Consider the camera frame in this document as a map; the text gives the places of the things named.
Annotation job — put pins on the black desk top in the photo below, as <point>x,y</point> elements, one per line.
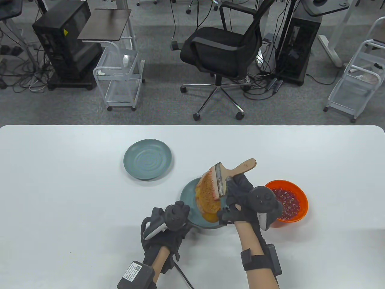
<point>328,9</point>

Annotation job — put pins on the black computer tower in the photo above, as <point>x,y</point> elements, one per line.
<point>297,45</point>
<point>60,45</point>

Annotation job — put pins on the black power strip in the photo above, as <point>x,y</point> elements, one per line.
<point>275,84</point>

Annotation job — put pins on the white desk leg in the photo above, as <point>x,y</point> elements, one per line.
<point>331,51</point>

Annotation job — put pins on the person's right hand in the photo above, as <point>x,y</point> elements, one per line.
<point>237,192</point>

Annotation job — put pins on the person's left forearm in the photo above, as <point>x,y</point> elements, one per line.
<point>159,260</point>

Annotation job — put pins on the brown bread slice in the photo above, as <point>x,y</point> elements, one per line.
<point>207,200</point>

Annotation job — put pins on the person's right forearm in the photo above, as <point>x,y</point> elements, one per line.
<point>248,237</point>

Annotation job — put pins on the wooden brush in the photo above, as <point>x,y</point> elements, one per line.
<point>243,167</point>

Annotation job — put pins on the brown side table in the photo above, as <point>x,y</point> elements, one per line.
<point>105,24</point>

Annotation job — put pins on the black office chair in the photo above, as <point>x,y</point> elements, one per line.
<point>216,48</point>

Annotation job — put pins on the person's left hand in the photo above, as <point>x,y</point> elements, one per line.
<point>168,242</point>

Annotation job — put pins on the orange plastic bowl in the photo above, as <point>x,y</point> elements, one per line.
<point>303,198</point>

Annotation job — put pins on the black round hand controller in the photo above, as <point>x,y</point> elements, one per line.
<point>177,215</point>
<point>264,198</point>

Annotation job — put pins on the black power adapter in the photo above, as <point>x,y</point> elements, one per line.
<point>175,45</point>

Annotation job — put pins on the teal round plate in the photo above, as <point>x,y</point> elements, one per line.
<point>188,195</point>
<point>147,159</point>

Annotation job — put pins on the black labelled wrist camera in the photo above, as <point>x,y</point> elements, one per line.
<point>135,275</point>

